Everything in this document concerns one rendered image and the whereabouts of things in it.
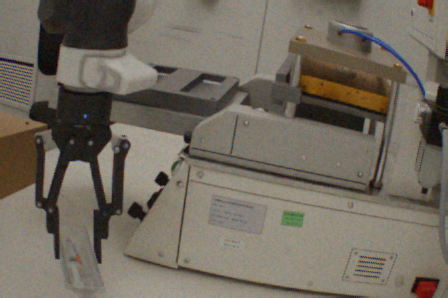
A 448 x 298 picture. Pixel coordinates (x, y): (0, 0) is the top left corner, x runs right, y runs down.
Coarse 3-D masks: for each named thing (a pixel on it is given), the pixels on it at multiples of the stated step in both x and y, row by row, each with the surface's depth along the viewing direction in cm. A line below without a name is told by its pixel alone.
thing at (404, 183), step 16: (416, 0) 98; (432, 0) 79; (416, 16) 97; (432, 16) 80; (416, 32) 96; (432, 32) 80; (432, 48) 79; (432, 64) 92; (432, 80) 91; (416, 96) 81; (416, 128) 82; (400, 144) 83; (416, 144) 82; (400, 160) 84; (400, 176) 84; (416, 176) 84; (400, 192) 85; (416, 192) 84
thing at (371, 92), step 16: (304, 64) 98; (320, 64) 102; (288, 80) 89; (304, 80) 88; (320, 80) 88; (336, 80) 90; (352, 80) 93; (368, 80) 98; (384, 80) 103; (304, 96) 89; (320, 96) 89; (336, 96) 88; (352, 96) 88; (368, 96) 87; (384, 96) 87; (352, 112) 88; (368, 112) 88; (384, 112) 87
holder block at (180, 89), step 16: (160, 80) 100; (176, 80) 101; (192, 80) 103; (208, 80) 110; (224, 80) 110; (128, 96) 94; (144, 96) 93; (160, 96) 93; (176, 96) 93; (192, 96) 92; (208, 96) 94; (224, 96) 97; (192, 112) 93; (208, 112) 92
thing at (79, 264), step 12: (60, 228) 86; (72, 228) 87; (84, 228) 88; (60, 240) 82; (72, 240) 83; (84, 240) 84; (60, 252) 78; (72, 252) 79; (84, 252) 80; (72, 264) 76; (84, 264) 77; (96, 264) 78; (72, 276) 73; (84, 276) 74; (96, 276) 74
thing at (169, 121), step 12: (240, 96) 108; (120, 108) 94; (132, 108) 93; (144, 108) 93; (156, 108) 93; (120, 120) 94; (132, 120) 94; (144, 120) 93; (156, 120) 93; (168, 120) 93; (180, 120) 92; (192, 120) 92; (168, 132) 95; (180, 132) 93
